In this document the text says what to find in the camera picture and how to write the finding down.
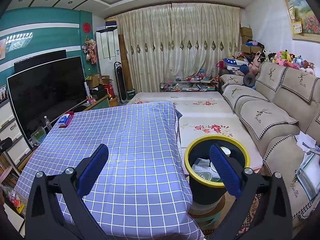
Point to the white tissue paper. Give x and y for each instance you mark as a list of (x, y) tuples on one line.
[(200, 163)]

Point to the purple checked tablecloth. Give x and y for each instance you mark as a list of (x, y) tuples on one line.
[(125, 142)]

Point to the box on air conditioner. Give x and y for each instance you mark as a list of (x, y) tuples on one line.
[(111, 23)]

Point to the cartoon wall poster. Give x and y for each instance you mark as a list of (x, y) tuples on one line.
[(2, 50)]

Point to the framed photos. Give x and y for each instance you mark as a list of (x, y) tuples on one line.
[(3, 93)]

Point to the large black television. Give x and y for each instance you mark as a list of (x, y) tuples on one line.
[(45, 95)]

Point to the cream embroidered curtain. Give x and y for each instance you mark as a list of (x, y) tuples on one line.
[(175, 50)]

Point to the clear water bottle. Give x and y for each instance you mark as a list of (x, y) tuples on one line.
[(47, 123)]

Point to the beige sofa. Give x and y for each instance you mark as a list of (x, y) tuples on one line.
[(262, 110)]

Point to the low glass table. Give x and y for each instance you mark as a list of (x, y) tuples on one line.
[(187, 86)]

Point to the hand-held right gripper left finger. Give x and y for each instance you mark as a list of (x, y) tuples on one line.
[(92, 170)]

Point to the clear plastic packet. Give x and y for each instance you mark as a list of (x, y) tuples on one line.
[(310, 175)]

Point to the yellow rimmed black disc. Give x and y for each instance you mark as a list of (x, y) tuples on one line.
[(205, 195)]

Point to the bookshelf with books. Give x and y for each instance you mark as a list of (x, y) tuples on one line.
[(6, 167)]

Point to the white paper bowl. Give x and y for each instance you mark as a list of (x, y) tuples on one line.
[(214, 167)]

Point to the white plastic drawer unit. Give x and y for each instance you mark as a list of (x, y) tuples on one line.
[(20, 151)]

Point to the blue tissue pack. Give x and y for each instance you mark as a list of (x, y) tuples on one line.
[(63, 120)]

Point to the stack of cardboard boxes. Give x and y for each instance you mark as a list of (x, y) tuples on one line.
[(246, 32)]

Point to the framed flower painting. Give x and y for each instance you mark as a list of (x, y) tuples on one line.
[(307, 15)]

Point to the black flat screen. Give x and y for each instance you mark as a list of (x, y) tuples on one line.
[(37, 60)]

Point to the white standing air conditioner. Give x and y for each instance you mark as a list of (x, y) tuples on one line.
[(106, 52)]

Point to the black box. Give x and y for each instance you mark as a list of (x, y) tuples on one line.
[(97, 90)]

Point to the hanging flower decoration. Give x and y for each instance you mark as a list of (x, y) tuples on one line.
[(90, 50)]

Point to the pile of plush toys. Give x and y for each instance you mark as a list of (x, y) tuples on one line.
[(282, 57)]

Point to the patterned rug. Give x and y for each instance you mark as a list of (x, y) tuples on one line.
[(250, 212)]

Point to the open cardboard boxes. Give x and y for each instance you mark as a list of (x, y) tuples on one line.
[(93, 80)]

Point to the white papers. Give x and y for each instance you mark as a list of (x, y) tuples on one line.
[(305, 140)]

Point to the red round wall ornament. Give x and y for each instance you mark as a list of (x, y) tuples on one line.
[(86, 27)]

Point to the floral floor mattress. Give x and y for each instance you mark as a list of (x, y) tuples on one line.
[(212, 115)]

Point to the pile of colourful packets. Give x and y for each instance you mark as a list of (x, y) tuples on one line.
[(13, 197)]

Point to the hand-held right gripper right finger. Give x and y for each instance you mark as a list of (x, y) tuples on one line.
[(225, 172)]

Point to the black tower fan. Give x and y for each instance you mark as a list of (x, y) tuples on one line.
[(120, 85)]

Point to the tall white box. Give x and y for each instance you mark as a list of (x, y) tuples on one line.
[(87, 90)]

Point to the red box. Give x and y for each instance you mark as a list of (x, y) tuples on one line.
[(109, 91)]

